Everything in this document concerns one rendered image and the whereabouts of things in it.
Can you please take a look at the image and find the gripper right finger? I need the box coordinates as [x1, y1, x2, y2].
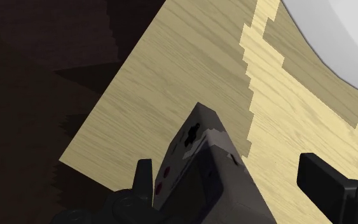
[296, 152, 358, 224]

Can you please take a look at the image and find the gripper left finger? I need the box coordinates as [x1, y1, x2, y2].
[50, 158, 167, 224]

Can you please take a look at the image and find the grey handheld game console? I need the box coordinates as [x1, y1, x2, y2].
[152, 102, 278, 224]

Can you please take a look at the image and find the white round plate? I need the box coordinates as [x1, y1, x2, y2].
[280, 0, 358, 99]

